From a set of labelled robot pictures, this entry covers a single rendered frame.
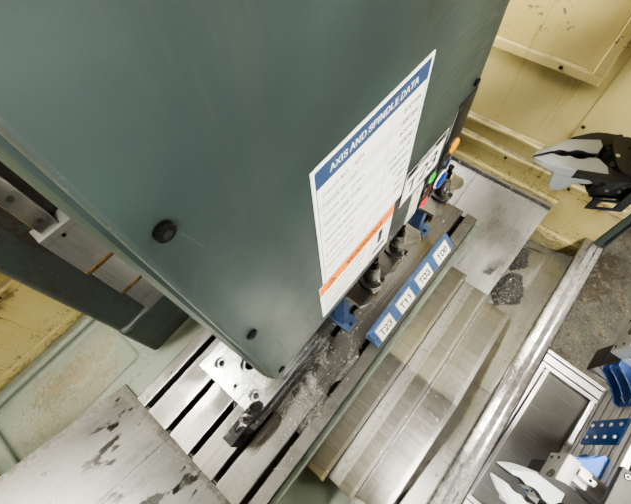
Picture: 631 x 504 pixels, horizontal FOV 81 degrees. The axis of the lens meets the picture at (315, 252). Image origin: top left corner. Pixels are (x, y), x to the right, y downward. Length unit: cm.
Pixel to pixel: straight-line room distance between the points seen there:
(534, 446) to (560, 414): 19
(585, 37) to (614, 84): 15
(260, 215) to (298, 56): 9
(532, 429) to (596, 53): 149
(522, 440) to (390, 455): 81
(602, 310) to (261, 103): 253
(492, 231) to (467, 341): 45
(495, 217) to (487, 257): 16
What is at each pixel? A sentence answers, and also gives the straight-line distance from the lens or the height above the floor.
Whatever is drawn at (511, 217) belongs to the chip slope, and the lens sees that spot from 164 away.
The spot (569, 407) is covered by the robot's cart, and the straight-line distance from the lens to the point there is 214.
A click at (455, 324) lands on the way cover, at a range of 147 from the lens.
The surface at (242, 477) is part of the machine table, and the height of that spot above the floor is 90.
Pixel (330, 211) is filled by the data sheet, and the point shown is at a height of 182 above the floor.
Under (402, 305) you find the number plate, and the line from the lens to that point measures 123.
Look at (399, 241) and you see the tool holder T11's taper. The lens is 93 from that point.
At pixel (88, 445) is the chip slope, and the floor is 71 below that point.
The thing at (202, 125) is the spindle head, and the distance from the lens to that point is 17.
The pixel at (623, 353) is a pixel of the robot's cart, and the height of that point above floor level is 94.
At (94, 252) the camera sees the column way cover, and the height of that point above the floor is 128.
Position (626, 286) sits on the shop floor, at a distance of 277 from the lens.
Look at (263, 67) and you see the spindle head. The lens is 18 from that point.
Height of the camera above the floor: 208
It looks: 63 degrees down
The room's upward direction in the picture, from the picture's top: 8 degrees counter-clockwise
